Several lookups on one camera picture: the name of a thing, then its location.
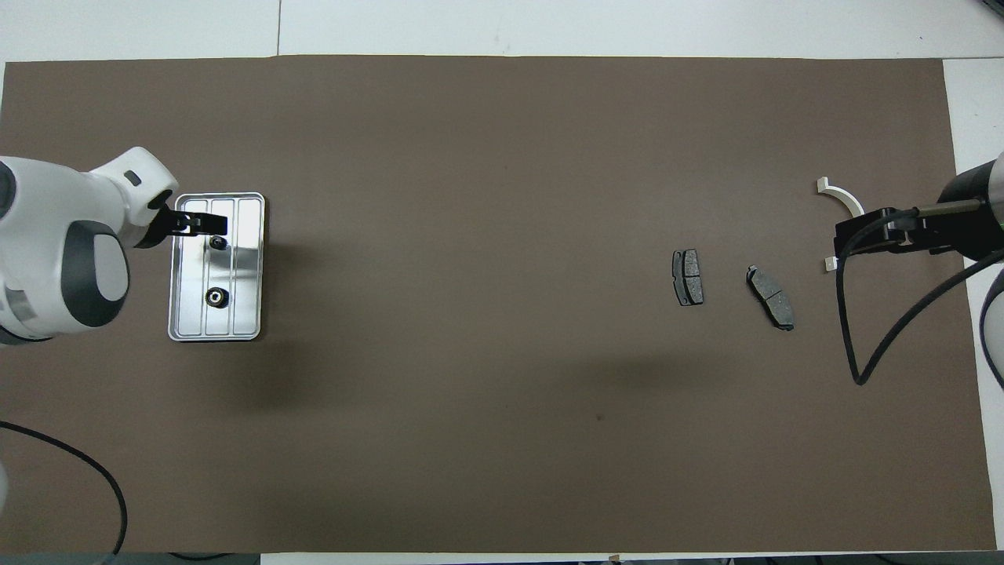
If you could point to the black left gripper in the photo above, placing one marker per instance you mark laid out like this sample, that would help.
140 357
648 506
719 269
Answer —
161 227

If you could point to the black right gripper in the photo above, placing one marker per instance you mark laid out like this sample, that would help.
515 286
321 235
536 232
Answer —
969 227

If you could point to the small black bearing gear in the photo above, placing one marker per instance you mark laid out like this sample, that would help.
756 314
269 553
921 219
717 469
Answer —
218 243

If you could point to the large black bearing gear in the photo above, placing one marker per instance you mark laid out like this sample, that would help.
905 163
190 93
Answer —
216 297

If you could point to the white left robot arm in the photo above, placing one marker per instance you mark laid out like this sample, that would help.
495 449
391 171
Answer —
47 220

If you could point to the silver metal tray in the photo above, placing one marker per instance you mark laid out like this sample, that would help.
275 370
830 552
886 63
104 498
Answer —
243 282

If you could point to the grey brake pad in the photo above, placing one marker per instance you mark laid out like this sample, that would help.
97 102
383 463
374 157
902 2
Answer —
688 277
770 297

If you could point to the brown table mat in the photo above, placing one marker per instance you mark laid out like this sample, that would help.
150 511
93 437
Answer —
471 157

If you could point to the white curved plastic bracket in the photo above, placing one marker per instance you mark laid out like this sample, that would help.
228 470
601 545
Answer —
843 195

